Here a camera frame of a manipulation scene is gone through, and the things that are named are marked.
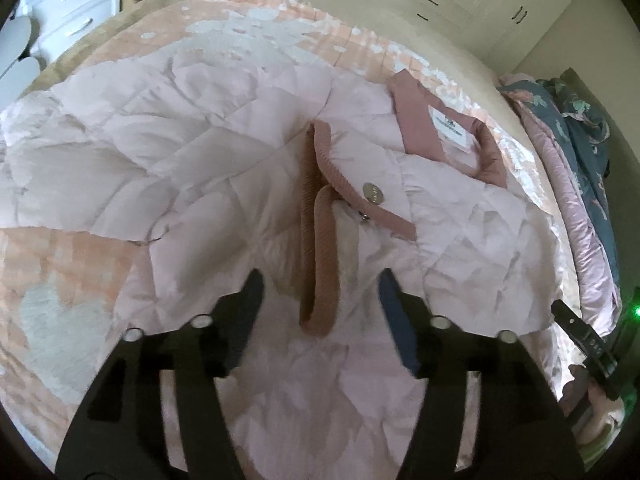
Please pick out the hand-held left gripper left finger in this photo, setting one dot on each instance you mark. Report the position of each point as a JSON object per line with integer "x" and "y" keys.
{"x": 248, "y": 310}

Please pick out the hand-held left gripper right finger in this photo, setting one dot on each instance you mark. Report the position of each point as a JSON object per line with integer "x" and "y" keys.
{"x": 395, "y": 317}

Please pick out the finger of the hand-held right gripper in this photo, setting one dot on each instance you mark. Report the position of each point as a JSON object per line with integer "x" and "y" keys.
{"x": 582, "y": 332}

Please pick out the pink quilted jacket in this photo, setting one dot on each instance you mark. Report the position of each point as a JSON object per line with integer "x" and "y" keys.
{"x": 240, "y": 170}

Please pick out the person's right hand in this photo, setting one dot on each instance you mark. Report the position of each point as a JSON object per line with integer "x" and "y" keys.
{"x": 579, "y": 375}

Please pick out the teal and pink floral quilt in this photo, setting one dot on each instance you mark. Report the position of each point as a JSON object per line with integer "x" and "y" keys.
{"x": 585, "y": 170}

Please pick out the pink and white plush blanket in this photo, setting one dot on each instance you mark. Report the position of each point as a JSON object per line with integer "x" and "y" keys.
{"x": 260, "y": 35}

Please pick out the bed with beige sheet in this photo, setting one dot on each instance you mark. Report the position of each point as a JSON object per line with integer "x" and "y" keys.
{"x": 350, "y": 5}

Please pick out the white chair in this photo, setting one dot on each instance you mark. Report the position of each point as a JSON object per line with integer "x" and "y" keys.
{"x": 17, "y": 80}

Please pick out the white drawer chest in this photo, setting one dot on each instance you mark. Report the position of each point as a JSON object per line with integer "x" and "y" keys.
{"x": 75, "y": 5}

